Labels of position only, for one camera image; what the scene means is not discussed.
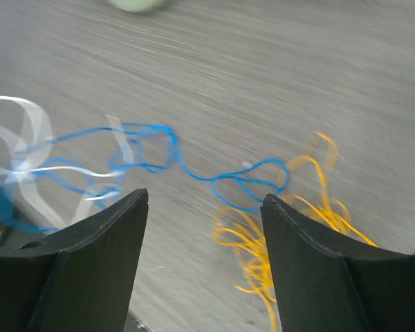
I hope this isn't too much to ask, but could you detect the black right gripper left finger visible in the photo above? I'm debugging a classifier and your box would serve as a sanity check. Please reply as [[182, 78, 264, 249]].
[[0, 189, 148, 332]]

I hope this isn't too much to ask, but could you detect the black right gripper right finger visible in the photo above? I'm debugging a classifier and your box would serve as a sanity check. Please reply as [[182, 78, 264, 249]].
[[261, 194, 415, 332]]

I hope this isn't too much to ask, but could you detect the blue wires bundle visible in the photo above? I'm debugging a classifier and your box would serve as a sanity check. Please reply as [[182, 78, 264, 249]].
[[0, 122, 291, 233]]

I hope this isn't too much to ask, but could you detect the yellow wires bundle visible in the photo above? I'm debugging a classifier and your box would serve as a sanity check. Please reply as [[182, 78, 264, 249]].
[[211, 131, 380, 332]]

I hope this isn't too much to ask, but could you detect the white wires bundle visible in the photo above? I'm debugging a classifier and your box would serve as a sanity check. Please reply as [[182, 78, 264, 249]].
[[0, 95, 134, 229]]

